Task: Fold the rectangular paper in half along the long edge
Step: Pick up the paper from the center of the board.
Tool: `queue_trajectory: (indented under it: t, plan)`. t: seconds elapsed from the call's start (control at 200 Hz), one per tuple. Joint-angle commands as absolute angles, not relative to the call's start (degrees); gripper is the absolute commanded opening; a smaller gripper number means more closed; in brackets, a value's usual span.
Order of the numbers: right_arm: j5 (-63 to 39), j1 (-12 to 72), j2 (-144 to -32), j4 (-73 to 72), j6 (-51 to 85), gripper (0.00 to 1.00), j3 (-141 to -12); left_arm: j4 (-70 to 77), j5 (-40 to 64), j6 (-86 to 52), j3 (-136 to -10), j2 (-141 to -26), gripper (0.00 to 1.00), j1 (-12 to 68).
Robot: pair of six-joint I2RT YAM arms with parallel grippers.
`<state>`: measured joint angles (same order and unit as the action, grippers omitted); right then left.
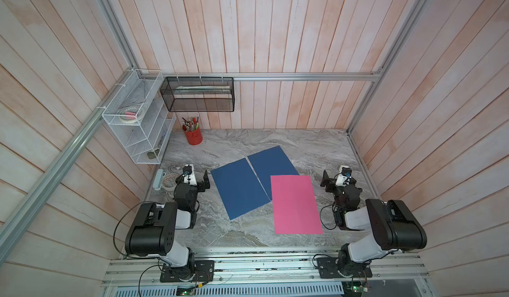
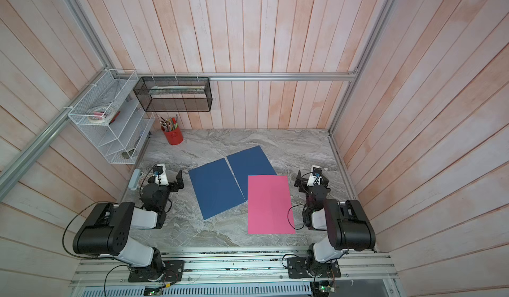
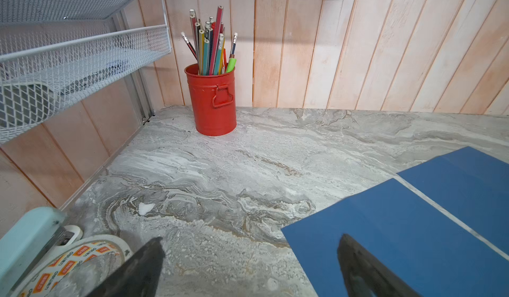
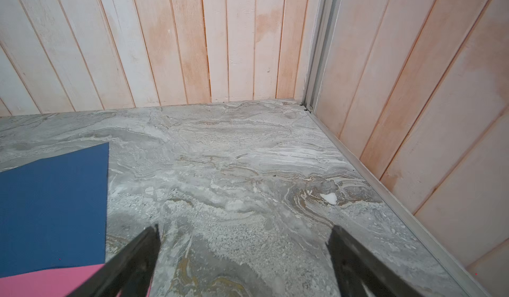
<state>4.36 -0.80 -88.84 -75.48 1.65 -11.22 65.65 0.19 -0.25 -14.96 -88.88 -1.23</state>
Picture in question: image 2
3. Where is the blue paper sheet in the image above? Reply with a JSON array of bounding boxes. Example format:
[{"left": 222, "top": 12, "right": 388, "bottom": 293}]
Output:
[
  {"left": 227, "top": 145, "right": 276, "bottom": 199},
  {"left": 189, "top": 159, "right": 247, "bottom": 220}
]

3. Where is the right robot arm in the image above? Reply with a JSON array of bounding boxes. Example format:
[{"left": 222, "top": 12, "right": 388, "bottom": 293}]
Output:
[{"left": 294, "top": 166, "right": 376, "bottom": 270}]

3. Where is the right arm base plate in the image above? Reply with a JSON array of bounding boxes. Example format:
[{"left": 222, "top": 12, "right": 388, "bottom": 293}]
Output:
[{"left": 286, "top": 257, "right": 341, "bottom": 279}]

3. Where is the aluminium frame rail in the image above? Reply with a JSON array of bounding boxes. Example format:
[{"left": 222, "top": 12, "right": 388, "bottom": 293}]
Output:
[{"left": 70, "top": 247, "right": 398, "bottom": 287}]

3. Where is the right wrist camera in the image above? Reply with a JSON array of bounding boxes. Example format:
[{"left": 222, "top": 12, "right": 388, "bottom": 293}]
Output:
[{"left": 307, "top": 165, "right": 322, "bottom": 187}]

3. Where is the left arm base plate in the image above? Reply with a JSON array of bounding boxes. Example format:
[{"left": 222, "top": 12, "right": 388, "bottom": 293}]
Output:
[{"left": 128, "top": 260, "right": 185, "bottom": 282}]

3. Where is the black mesh wall basket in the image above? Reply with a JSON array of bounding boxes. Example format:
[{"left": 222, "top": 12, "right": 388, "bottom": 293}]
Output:
[{"left": 133, "top": 76, "right": 213, "bottom": 112}]

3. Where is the tape roll in rack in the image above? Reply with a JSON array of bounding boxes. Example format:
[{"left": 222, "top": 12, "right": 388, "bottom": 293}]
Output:
[{"left": 86, "top": 106, "right": 114, "bottom": 124}]

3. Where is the left blue paper sheet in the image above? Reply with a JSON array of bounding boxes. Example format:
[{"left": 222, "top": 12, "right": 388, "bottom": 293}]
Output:
[{"left": 189, "top": 159, "right": 247, "bottom": 220}]

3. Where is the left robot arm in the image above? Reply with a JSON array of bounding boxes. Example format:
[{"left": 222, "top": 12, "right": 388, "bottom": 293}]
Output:
[{"left": 73, "top": 165, "right": 184, "bottom": 282}]

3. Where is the pink rectangular paper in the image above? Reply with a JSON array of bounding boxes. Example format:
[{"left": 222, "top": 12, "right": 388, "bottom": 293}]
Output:
[{"left": 248, "top": 175, "right": 296, "bottom": 235}]

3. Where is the right blue paper sheet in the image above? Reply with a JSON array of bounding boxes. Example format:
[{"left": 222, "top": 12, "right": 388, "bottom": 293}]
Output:
[{"left": 227, "top": 145, "right": 276, "bottom": 199}]

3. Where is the white wire shelf rack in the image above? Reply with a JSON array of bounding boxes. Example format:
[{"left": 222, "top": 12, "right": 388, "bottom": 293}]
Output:
[{"left": 69, "top": 69, "right": 155, "bottom": 165}]

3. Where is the red pen cup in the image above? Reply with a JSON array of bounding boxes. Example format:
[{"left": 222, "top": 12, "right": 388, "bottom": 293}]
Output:
[{"left": 160, "top": 114, "right": 184, "bottom": 145}]

